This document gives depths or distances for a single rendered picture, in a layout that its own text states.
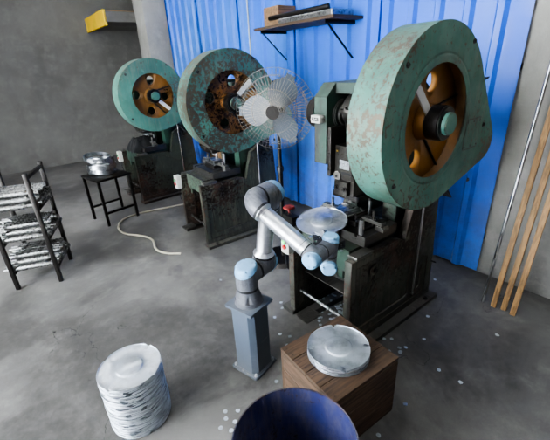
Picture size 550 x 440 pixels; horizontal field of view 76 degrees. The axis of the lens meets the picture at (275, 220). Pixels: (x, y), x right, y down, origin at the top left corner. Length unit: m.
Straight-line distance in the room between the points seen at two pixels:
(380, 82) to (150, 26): 5.53
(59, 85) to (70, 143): 1.07
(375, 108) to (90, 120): 7.06
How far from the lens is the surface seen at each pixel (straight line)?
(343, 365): 1.69
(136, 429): 2.04
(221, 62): 3.02
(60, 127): 8.01
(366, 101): 1.51
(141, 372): 1.90
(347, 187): 2.03
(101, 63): 8.14
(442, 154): 2.05
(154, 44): 6.71
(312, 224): 1.98
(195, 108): 2.93
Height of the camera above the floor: 1.61
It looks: 24 degrees down
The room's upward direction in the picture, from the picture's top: 3 degrees counter-clockwise
